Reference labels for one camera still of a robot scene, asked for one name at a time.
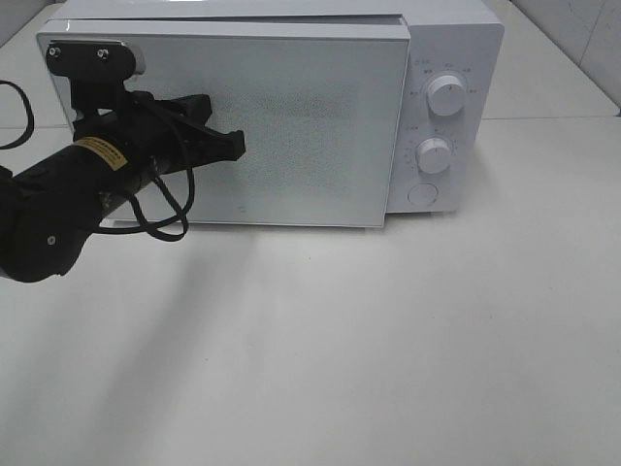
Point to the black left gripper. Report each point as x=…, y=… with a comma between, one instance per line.
x=150, y=135

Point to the round white door release button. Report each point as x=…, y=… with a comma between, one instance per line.
x=423, y=195

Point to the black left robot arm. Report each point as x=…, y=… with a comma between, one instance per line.
x=47, y=216

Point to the lower white microwave knob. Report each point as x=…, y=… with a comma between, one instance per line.
x=433, y=156

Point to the white microwave knob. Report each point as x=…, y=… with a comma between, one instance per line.
x=446, y=94
x=433, y=156

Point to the upper white microwave knob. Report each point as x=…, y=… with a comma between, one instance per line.
x=446, y=94

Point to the white microwave oven body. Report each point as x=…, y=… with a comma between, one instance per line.
x=460, y=37

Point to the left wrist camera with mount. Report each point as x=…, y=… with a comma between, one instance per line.
x=97, y=71

